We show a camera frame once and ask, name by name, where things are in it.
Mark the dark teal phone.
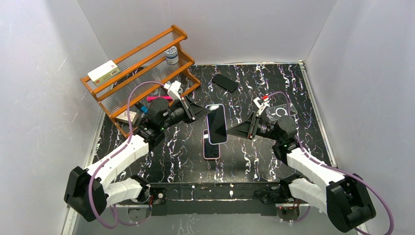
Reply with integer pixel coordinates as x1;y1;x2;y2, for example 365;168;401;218
206;104;228;145

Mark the lilac phone case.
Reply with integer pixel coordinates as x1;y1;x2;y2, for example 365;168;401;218
205;103;228;145

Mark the purple phone black screen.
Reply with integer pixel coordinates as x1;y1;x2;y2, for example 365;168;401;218
204;130;220;159

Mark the pink phone case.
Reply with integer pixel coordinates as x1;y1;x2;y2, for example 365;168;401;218
203;129;221;161

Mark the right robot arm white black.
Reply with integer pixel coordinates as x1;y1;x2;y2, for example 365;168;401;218
227;112;376;233

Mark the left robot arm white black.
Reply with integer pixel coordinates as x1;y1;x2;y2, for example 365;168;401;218
64;96;210;222

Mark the black phone case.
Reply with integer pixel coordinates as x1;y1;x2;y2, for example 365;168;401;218
211;74;239;92

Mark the blue black marker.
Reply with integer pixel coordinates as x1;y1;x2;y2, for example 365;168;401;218
135;102;148;114

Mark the beige staples box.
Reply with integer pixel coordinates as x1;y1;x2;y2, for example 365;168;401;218
115;111;138;125

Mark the orange wooden shelf rack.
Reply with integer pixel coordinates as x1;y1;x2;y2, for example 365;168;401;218
80;24;201;137

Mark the white blue round jar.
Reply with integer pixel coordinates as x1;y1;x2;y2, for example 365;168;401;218
164;46;179;65

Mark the white cardboard box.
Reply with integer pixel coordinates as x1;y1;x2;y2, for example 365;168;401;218
88;60;120;86

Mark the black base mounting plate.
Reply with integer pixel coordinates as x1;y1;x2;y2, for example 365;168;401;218
142;182;313;217

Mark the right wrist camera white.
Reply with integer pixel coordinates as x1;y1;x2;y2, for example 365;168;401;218
254;95;270;117

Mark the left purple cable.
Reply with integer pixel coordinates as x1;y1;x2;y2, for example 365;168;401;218
88;81;166;230

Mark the purple cable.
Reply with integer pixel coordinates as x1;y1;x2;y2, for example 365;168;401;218
88;81;166;230
264;91;395;235

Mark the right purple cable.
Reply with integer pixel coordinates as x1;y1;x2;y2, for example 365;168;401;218
264;91;395;235

